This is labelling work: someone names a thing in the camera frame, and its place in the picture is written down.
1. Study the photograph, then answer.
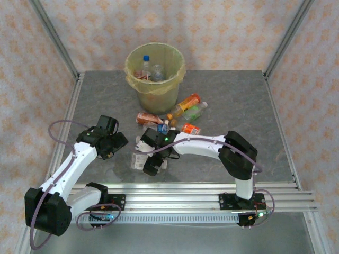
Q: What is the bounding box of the right circuit board green light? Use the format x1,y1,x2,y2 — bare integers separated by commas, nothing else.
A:
246,211,267,220

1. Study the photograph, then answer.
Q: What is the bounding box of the yellow translucent bin liner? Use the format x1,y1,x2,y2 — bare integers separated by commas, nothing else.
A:
124,42,186,95

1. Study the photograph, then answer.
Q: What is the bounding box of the aluminium frame post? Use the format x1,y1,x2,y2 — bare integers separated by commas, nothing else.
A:
264,0,315,79
28,0,81,79

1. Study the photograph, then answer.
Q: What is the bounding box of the large clear bottle barcode label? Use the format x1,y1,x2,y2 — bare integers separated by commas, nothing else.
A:
131,152,168,170

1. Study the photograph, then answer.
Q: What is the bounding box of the crushed orange brown bottle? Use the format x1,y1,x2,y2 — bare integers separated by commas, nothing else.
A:
136,112,164,125

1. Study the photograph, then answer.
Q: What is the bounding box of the white slotted cable duct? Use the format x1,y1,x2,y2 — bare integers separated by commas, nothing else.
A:
39,213,240,225

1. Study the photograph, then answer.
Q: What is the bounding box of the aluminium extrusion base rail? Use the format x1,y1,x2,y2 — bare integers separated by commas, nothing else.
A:
28,182,317,214

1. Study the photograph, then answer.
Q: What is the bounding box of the left circuit board green light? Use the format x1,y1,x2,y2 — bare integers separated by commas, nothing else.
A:
90,213,114,222

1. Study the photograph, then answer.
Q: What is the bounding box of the orange juice bottle yellow cap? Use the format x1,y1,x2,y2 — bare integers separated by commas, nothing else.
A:
166,93,202,120

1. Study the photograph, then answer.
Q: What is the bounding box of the circuit board green light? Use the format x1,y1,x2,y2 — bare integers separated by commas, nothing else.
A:
246,211,267,220
90,213,114,222

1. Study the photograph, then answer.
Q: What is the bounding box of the orange label bottle brown cap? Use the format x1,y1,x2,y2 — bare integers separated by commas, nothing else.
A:
171,119,201,136

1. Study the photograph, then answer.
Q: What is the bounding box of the small clear bottle blue label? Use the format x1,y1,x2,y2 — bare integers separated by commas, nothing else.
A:
142,121,177,134

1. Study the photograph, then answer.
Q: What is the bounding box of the grey metal lower shelf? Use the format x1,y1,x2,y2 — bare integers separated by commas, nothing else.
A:
29,223,316,254

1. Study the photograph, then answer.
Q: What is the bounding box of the green plastic bin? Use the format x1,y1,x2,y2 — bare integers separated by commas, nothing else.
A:
124,42,186,115

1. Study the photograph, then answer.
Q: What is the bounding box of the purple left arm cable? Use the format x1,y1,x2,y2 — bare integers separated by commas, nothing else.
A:
29,120,122,251

